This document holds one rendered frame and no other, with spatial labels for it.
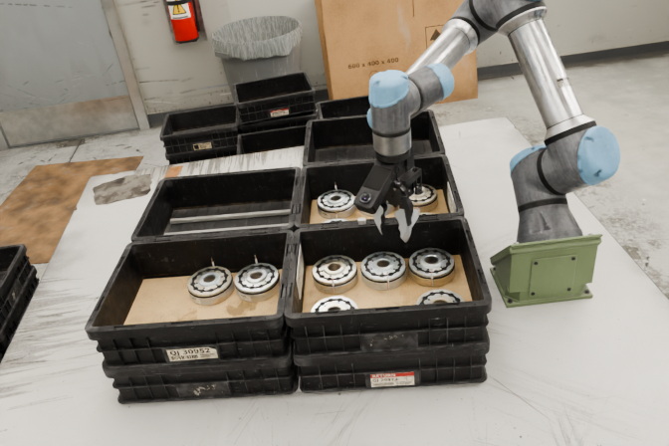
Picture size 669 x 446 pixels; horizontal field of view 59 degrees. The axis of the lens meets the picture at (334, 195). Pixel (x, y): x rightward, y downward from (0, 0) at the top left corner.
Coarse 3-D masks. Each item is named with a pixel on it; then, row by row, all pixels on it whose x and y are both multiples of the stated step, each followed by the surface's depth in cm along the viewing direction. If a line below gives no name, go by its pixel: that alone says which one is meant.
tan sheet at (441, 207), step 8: (440, 192) 164; (312, 200) 167; (440, 200) 161; (312, 208) 164; (440, 208) 157; (312, 216) 161; (320, 216) 160; (352, 216) 159; (360, 216) 158; (368, 216) 158; (392, 216) 157
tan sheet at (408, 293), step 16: (464, 272) 135; (352, 288) 134; (368, 288) 134; (400, 288) 133; (416, 288) 132; (432, 288) 131; (448, 288) 131; (464, 288) 130; (304, 304) 131; (368, 304) 129; (384, 304) 129; (400, 304) 128
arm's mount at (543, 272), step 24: (552, 240) 132; (576, 240) 133; (600, 240) 133; (504, 264) 141; (528, 264) 136; (552, 264) 136; (576, 264) 137; (504, 288) 144; (528, 288) 140; (552, 288) 140; (576, 288) 140
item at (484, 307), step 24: (456, 216) 136; (480, 264) 121; (288, 288) 121; (480, 288) 116; (288, 312) 115; (312, 312) 114; (336, 312) 114; (360, 312) 113; (384, 312) 112; (408, 312) 112; (432, 312) 112; (456, 312) 112; (480, 312) 112
